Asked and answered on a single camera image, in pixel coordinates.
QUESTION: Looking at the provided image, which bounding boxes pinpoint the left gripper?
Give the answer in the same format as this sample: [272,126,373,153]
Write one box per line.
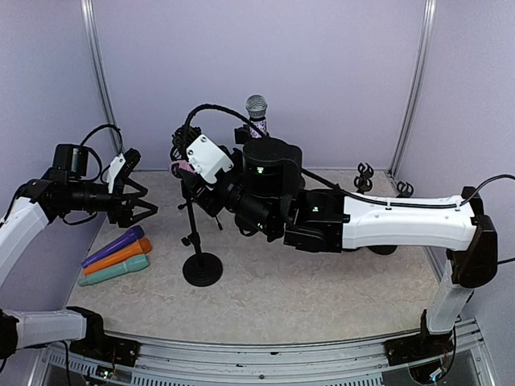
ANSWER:
[68,178,158,227]

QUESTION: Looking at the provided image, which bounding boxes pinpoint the purple microphone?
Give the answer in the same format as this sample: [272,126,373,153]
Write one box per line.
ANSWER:
[81,225,145,268]

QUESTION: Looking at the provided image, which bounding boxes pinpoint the pink microphone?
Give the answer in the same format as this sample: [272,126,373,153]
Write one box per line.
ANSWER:
[168,160,195,179]

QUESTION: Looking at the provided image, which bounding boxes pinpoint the orange microphone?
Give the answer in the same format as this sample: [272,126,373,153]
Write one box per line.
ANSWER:
[83,238,152,276]

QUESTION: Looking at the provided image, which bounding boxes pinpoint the teal microphone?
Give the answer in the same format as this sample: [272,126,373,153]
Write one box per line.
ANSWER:
[77,254,150,287]

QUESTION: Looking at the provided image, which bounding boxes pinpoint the tall black stand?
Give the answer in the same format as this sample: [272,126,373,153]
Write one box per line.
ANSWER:
[181,180,223,287]

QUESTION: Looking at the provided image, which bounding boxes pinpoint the black stand with phone clamp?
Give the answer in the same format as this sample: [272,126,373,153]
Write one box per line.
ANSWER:
[233,125,253,145]

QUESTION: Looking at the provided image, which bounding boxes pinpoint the glitter silver-head microphone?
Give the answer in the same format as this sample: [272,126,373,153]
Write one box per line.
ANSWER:
[245,94,268,134]

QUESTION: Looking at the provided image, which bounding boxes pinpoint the black round-base stand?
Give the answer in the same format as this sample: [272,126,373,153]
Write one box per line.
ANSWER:
[369,245,398,256]
[396,181,414,198]
[353,162,374,194]

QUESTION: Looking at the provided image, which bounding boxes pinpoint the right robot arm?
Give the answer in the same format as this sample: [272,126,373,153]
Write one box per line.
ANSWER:
[177,135,498,366]

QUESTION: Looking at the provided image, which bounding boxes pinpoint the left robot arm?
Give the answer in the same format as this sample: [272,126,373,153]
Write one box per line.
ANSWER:
[1,144,158,366]

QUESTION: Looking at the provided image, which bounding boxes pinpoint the black tripod mic stand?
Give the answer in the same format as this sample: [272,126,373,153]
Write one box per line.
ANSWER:
[169,125,225,231]

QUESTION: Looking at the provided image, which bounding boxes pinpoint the black microphone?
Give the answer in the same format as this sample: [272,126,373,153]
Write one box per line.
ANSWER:
[170,126,202,161]

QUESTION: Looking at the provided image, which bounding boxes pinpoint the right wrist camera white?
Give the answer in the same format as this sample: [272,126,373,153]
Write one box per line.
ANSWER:
[187,134,234,190]

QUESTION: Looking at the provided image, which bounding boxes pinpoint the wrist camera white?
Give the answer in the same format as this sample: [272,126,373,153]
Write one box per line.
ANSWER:
[106,153,126,194]
[187,134,234,190]

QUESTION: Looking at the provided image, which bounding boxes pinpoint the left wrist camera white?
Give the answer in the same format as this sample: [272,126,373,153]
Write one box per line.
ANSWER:
[106,153,126,194]

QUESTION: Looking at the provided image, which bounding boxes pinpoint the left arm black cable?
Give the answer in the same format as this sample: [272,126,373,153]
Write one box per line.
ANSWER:
[78,124,124,182]

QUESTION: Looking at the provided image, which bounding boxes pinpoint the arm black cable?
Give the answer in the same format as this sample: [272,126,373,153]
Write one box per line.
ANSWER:
[78,124,124,182]
[183,103,515,266]

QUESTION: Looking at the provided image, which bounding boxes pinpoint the left aluminium corner post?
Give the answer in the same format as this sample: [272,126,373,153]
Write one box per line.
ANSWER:
[80,0,124,155]

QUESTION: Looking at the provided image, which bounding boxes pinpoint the aluminium corner post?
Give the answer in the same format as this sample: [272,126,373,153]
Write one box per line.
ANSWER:
[80,0,124,155]
[388,0,438,179]

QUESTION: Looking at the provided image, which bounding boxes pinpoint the aluminium front rail frame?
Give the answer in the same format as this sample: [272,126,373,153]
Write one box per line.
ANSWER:
[26,317,498,386]

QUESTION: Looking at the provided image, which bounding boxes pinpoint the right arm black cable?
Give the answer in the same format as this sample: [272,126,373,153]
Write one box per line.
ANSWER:
[183,103,515,266]

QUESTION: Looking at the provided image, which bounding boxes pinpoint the right aluminium corner post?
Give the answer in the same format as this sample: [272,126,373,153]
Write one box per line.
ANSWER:
[388,0,438,179]

